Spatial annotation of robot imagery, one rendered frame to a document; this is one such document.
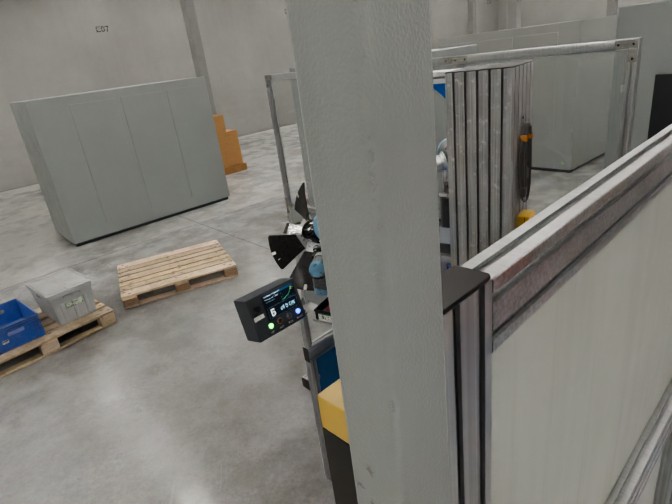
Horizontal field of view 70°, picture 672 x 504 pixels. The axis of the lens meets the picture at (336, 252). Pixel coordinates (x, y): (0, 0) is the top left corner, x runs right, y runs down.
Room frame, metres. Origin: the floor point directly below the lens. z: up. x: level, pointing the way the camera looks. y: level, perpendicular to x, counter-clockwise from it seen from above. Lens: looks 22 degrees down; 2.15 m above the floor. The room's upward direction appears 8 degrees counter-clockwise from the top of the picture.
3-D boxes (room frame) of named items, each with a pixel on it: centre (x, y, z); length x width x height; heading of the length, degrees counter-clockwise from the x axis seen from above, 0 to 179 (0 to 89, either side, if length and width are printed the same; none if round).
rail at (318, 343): (2.26, -0.13, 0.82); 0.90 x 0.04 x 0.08; 132
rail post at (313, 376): (1.98, 0.19, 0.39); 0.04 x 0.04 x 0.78; 42
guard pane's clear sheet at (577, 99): (3.07, -0.50, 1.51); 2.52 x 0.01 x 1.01; 42
